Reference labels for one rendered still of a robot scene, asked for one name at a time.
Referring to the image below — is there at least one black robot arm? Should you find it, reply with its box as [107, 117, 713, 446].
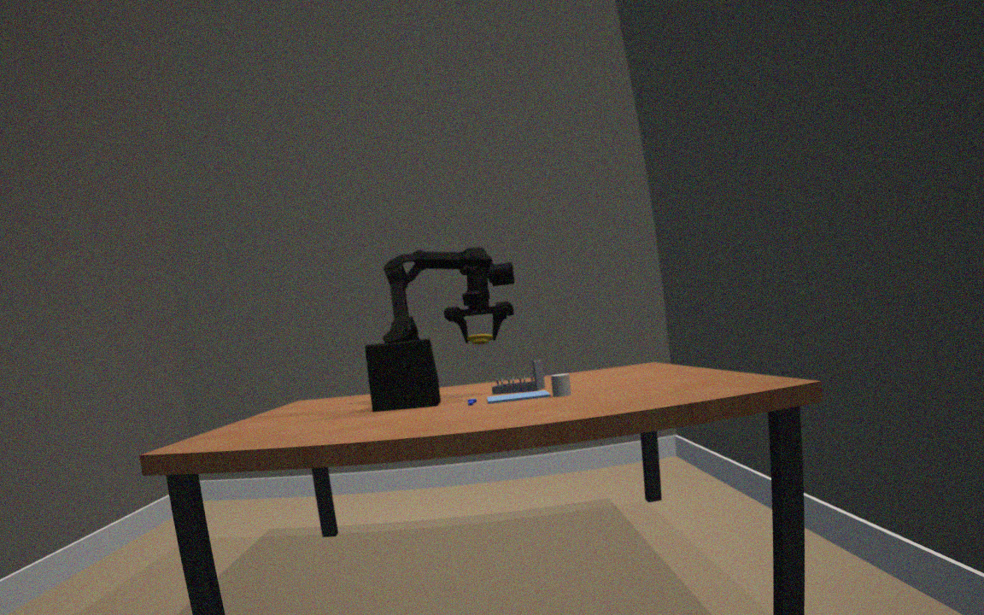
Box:
[383, 247, 514, 343]

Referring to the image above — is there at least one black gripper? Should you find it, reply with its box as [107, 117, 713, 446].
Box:
[444, 284, 513, 343]

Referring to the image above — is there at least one grey cylinder with white end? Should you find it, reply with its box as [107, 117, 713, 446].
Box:
[551, 373, 571, 397]

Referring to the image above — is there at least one light blue mat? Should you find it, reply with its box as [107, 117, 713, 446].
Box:
[487, 390, 551, 404]

